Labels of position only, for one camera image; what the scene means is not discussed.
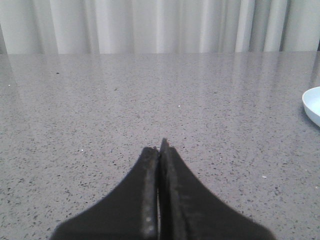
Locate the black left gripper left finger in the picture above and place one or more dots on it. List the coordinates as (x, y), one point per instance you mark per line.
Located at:
(128, 212)

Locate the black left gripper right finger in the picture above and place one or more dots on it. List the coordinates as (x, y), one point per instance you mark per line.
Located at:
(189, 211)

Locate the light blue round plate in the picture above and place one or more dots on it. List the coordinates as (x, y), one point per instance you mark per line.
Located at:
(311, 104)

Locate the white pleated curtain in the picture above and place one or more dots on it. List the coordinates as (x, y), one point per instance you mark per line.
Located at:
(158, 26)

